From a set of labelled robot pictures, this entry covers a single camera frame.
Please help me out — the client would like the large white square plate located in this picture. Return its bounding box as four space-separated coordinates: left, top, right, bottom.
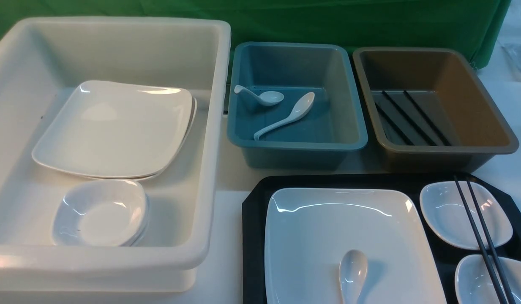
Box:
264 188 447 304

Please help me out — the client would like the white tray bowl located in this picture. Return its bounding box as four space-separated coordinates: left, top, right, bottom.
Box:
455 255 521 304
420 181 513 250

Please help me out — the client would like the lower stacked white plate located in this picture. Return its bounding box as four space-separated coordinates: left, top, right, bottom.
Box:
131 96 198 181

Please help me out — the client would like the stacked white plate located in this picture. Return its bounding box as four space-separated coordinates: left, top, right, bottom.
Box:
131 96 198 181
32 80 193 179

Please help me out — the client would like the top stacked white plate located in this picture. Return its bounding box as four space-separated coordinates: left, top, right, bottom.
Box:
32 80 193 179

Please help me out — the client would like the small white spoon in bin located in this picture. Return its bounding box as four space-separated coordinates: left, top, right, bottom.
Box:
234 85 285 106

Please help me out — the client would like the teal plastic bin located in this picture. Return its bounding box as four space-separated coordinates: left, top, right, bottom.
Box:
227 42 368 170

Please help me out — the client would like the long white spoon in bin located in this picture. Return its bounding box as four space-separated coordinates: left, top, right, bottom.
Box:
253 92 316 141

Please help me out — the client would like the lower stacked white bowl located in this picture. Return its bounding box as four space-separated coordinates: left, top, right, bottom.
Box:
123 194 151 247

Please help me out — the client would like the stacked white bowl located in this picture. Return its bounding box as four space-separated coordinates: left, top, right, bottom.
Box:
123 194 151 247
51 179 147 247

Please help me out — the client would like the large white plastic tub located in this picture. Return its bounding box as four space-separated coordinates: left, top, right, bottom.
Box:
0 16 231 293

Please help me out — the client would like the top stacked white bowl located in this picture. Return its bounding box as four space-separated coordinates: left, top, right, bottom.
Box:
51 179 147 247

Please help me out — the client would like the brown plastic bin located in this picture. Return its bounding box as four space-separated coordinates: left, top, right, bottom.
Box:
352 47 519 173

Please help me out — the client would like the green backdrop cloth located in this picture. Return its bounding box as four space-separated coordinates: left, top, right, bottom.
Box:
0 0 511 69

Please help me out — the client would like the clear plastic bag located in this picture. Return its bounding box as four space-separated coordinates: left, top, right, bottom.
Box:
501 42 521 73

